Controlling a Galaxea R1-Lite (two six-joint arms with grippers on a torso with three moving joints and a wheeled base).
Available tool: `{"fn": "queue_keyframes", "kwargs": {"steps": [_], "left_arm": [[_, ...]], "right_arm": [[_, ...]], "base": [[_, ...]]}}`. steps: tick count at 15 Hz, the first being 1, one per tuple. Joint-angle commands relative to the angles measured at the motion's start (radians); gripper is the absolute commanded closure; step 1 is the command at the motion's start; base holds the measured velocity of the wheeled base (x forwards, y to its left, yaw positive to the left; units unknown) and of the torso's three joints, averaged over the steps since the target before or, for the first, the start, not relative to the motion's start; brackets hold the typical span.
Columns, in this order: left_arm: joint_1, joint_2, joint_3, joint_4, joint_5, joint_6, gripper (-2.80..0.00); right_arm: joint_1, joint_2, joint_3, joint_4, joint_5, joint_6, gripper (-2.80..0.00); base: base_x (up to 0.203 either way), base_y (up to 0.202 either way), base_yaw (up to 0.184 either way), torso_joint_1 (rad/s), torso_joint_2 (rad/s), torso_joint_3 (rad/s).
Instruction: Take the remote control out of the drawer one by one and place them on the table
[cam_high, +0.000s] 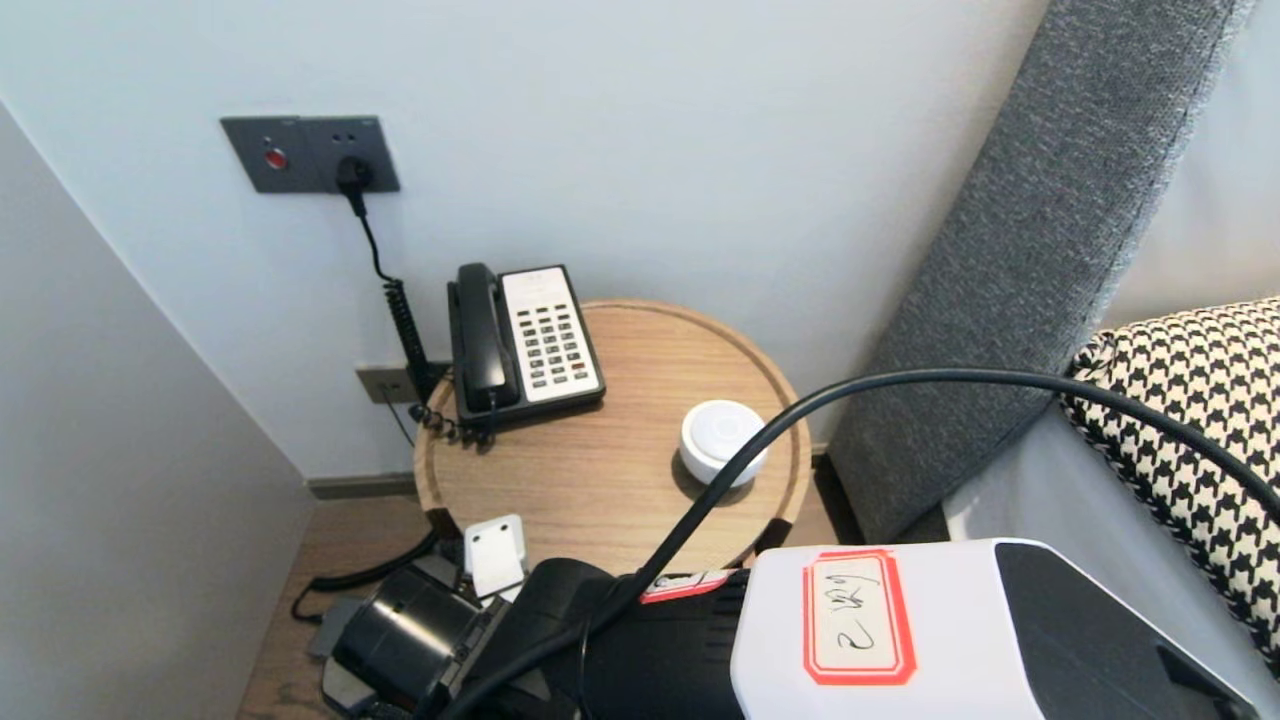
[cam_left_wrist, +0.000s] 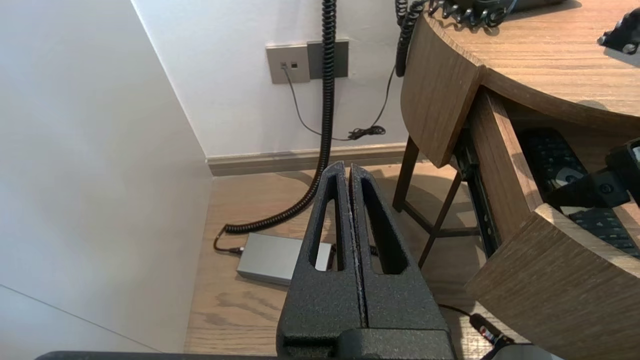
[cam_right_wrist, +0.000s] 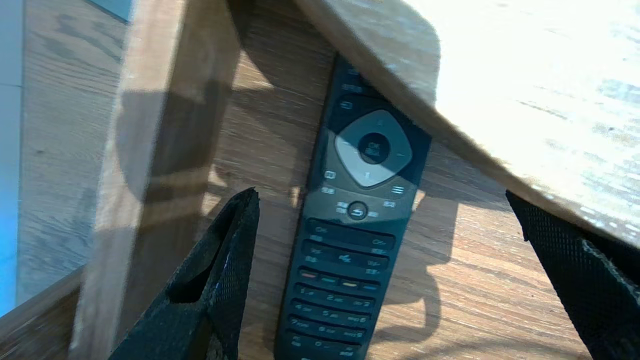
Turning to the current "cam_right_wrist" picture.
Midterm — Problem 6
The wooden table drawer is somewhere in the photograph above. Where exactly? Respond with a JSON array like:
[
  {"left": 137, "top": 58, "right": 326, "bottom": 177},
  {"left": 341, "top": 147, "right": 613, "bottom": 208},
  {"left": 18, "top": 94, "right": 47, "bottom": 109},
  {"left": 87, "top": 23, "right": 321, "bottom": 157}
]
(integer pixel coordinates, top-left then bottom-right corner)
[{"left": 0, "top": 0, "right": 596, "bottom": 360}]

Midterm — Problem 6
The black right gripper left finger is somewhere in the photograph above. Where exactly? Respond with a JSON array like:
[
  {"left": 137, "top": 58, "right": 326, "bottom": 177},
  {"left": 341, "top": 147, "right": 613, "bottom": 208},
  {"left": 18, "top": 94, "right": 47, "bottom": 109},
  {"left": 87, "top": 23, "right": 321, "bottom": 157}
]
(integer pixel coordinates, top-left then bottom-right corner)
[{"left": 110, "top": 187, "right": 261, "bottom": 360}]

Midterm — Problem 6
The black TV remote control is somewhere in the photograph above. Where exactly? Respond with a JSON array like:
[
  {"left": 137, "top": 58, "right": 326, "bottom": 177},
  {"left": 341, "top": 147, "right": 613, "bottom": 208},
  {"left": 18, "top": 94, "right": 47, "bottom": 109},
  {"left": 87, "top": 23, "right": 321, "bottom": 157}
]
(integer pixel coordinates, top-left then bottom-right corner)
[{"left": 273, "top": 54, "right": 434, "bottom": 360}]

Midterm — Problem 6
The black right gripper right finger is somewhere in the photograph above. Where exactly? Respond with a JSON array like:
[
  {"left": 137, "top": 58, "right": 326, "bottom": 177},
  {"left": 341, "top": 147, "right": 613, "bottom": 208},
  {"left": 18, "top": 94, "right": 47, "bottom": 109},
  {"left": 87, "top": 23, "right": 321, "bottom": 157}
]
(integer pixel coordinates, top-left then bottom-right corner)
[{"left": 506, "top": 190, "right": 640, "bottom": 360}]

